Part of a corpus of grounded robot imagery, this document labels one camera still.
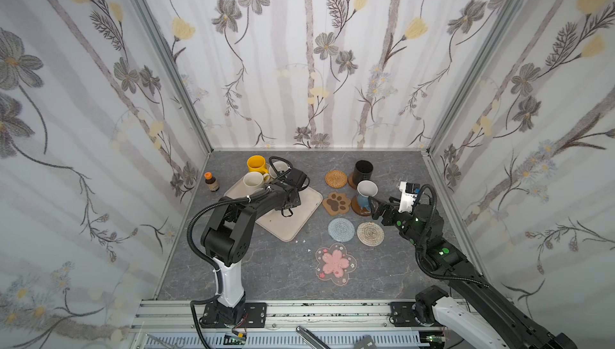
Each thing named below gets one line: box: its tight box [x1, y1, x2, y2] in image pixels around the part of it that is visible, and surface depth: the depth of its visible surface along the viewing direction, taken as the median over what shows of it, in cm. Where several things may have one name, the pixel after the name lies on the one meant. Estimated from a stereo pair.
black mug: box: [353, 159, 374, 185], surface depth 104 cm
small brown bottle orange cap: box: [204, 171, 220, 193], surface depth 103 cm
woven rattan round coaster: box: [325, 169, 348, 189], surface depth 110 cm
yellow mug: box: [246, 154, 269, 176], surface depth 104 cm
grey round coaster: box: [327, 217, 355, 243], surface depth 95 cm
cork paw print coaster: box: [321, 192, 352, 217], surface depth 103 cm
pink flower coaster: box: [315, 242, 358, 287], surface depth 86 cm
